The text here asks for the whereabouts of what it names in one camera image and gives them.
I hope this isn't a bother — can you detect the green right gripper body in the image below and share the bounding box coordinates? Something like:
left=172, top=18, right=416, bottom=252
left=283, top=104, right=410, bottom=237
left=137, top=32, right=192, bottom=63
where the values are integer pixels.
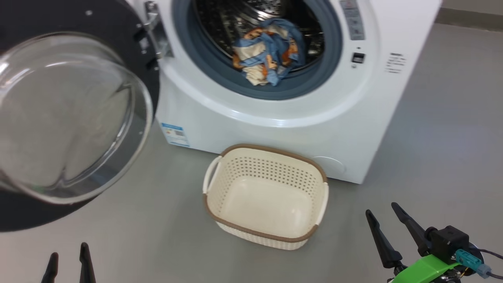
left=387, top=254, right=463, bottom=283

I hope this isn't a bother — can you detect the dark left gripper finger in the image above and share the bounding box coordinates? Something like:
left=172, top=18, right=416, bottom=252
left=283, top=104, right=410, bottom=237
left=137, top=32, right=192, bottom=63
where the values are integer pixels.
left=41, top=252, right=59, bottom=283
left=79, top=243, right=97, bottom=283

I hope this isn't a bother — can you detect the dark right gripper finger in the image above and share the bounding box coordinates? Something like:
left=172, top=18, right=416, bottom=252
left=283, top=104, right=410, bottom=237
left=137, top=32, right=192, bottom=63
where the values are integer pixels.
left=391, top=202, right=433, bottom=257
left=365, top=209, right=404, bottom=269

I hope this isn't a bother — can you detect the black glass washing machine door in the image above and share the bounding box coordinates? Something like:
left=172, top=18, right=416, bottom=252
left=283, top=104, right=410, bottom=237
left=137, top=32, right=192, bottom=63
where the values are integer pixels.
left=0, top=0, right=161, bottom=232

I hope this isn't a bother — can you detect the blue bear print clothing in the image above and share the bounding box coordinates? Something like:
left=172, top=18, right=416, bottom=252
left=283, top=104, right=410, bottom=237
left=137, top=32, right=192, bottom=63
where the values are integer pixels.
left=232, top=18, right=307, bottom=87

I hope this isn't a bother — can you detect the cream perforated laundry basket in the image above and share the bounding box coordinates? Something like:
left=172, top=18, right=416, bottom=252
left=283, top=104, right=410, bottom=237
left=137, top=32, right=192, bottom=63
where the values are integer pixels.
left=202, top=144, right=329, bottom=251

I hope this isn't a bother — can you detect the white front-load washing machine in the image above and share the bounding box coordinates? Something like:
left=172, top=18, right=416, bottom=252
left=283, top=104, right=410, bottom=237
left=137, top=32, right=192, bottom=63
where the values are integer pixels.
left=126, top=0, right=444, bottom=184

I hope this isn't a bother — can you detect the grey rubber door gasket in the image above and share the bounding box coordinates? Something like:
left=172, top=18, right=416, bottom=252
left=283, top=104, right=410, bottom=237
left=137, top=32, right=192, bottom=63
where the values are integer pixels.
left=172, top=0, right=343, bottom=101

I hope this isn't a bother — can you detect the metal door hinge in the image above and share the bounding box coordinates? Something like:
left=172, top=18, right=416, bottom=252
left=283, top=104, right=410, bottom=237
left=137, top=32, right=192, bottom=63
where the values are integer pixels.
left=143, top=1, right=173, bottom=59

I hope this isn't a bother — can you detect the steel washing machine drum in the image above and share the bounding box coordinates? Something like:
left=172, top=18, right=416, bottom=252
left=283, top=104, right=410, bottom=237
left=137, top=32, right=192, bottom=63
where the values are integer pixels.
left=193, top=0, right=326, bottom=73

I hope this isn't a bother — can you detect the round drain filter cover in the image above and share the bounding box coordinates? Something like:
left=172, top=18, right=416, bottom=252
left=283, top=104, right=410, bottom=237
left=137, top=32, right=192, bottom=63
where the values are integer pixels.
left=310, top=156, right=347, bottom=177

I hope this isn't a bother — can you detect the blue energy label sticker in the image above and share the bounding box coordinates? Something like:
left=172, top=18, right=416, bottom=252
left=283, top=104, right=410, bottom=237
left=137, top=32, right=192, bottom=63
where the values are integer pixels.
left=161, top=123, right=190, bottom=147

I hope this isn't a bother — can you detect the small printed text label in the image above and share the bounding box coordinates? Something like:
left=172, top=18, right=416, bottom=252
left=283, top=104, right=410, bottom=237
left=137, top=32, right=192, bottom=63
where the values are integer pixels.
left=385, top=52, right=407, bottom=74

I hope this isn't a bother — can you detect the grey skirting board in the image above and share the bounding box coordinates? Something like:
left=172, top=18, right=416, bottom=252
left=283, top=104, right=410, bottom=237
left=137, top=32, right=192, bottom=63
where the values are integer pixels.
left=435, top=7, right=503, bottom=32

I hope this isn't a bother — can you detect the grey instruction sticker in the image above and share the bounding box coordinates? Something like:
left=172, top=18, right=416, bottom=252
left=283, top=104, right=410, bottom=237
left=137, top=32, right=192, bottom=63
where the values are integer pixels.
left=340, top=0, right=366, bottom=41

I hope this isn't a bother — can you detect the right camera cable teal plug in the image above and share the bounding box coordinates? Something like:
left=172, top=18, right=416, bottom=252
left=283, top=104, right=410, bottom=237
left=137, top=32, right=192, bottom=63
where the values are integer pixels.
left=455, top=248, right=503, bottom=280

